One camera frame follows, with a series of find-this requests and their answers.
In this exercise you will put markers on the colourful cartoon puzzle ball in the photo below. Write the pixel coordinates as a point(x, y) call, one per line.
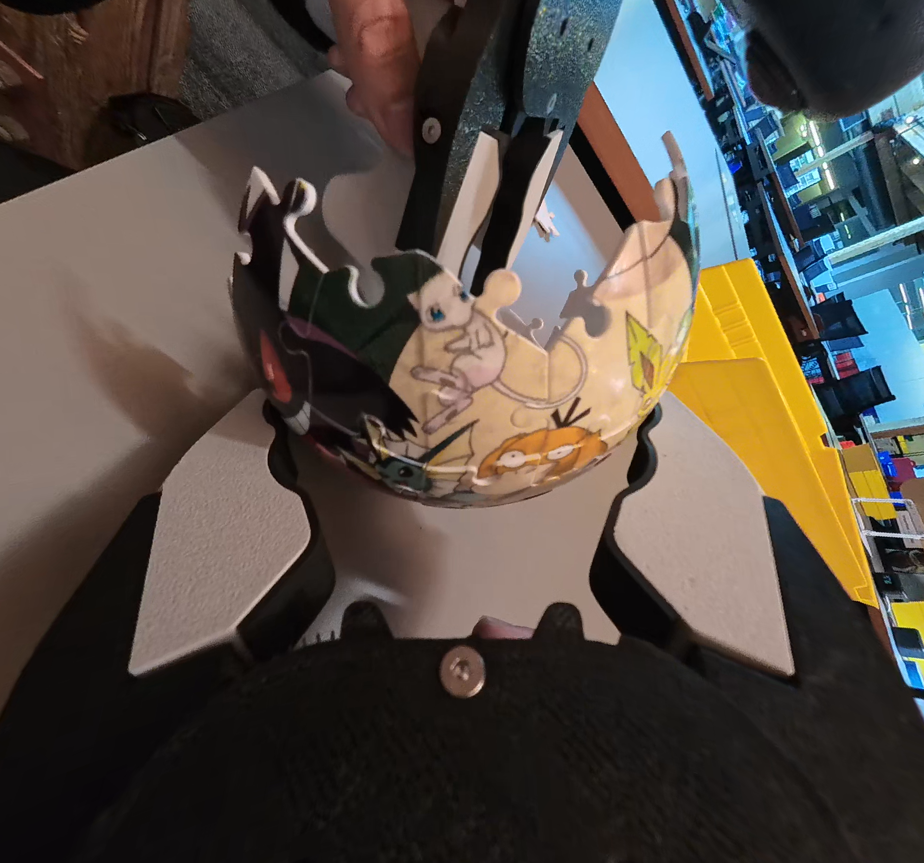
point(469, 386)

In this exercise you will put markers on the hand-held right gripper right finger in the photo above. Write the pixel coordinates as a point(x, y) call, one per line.
point(700, 560)

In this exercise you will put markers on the person's left hand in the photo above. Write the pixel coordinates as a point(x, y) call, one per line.
point(368, 25)

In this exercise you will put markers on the brown wooden cabinet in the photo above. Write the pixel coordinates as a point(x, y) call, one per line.
point(86, 69)

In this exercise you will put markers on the brown wooden post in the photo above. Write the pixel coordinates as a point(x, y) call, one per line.
point(613, 148)

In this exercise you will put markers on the dark rounded object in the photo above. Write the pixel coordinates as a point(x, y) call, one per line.
point(151, 119)

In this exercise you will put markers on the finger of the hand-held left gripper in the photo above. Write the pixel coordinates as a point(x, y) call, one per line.
point(476, 184)
point(545, 177)

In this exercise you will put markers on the yellow plastic bin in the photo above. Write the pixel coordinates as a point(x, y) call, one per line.
point(758, 408)

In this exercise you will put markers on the person's right hand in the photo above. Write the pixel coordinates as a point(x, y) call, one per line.
point(505, 628)

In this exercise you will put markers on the loose white puzzle piece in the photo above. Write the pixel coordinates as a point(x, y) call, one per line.
point(548, 224)

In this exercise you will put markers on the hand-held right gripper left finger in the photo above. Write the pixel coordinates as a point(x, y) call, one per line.
point(224, 552)

